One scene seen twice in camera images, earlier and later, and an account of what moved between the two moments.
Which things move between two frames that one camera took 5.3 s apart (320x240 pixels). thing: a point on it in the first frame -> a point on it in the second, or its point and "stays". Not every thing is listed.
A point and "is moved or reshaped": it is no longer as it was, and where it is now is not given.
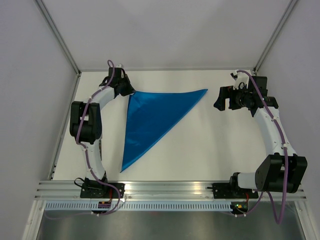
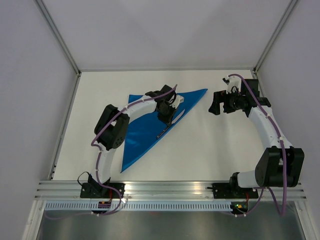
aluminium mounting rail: [149, 190] stays
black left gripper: [130, 89] -> [168, 120]
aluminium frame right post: [277, 30] stays
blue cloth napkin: [149, 115] stays
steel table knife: [100, 148] is moved or reshaped
